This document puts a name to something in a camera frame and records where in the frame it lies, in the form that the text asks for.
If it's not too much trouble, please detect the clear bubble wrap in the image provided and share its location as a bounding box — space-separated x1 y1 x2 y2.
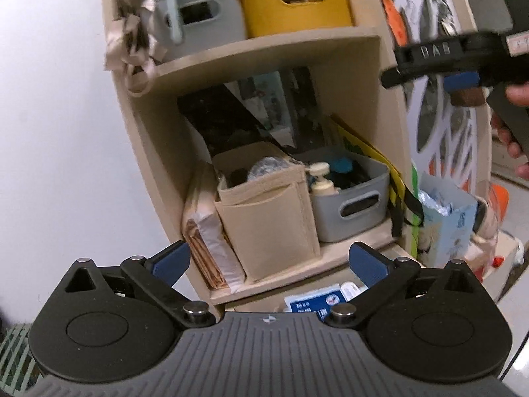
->
247 156 292 182

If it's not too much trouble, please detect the blue bag roll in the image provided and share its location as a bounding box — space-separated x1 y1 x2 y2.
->
330 156 354 176

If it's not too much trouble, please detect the beige felt organizer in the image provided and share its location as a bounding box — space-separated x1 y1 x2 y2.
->
212 141 322 284

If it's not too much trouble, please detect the person's right hand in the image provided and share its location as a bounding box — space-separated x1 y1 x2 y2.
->
491 82 529 179

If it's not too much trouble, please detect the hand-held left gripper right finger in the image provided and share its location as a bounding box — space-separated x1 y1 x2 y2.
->
324 241 484 328

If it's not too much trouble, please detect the yellow black tote bag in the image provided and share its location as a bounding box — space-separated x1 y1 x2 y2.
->
333 113 424 238

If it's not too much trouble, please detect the stack of brown envelopes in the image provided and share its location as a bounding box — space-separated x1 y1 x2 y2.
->
182 215 229 291

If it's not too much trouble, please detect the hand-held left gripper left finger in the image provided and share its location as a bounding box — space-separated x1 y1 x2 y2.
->
62 240 218 327

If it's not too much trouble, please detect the green chair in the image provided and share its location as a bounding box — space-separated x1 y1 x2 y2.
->
0 323 40 387

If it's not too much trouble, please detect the cream pump bottle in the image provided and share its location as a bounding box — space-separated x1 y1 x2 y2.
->
308 161 342 198

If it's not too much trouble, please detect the white cut-out panel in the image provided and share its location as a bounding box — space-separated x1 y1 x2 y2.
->
368 0 499 203

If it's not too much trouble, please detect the blue white mask packet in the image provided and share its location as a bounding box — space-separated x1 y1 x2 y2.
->
284 283 348 317

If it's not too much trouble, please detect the yellow plastic bin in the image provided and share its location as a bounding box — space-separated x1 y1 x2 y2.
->
236 0 355 39

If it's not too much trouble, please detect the light blue strap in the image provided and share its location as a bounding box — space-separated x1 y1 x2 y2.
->
164 0 187 46

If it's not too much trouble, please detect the pile of white sachets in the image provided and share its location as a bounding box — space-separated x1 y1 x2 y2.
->
417 188 453 218

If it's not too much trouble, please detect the large grey plastic bin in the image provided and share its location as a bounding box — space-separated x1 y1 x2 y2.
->
289 146 391 244

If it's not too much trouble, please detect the orange white shoe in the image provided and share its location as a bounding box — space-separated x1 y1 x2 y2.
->
471 182 511 241

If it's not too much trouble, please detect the beige wooden shelf unit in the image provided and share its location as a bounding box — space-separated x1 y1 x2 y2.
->
99 0 418 313

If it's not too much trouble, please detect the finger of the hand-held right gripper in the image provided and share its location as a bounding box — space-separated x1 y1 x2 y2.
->
452 88 488 108
380 66 481 92

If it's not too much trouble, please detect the beige black ribbon bundle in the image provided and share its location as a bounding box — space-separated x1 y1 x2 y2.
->
103 0 168 94

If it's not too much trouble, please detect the small grey plastic bin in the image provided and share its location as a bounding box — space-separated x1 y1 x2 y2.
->
153 0 249 63

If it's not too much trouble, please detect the white padded mailer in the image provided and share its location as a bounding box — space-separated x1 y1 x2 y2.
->
197 209 248 287

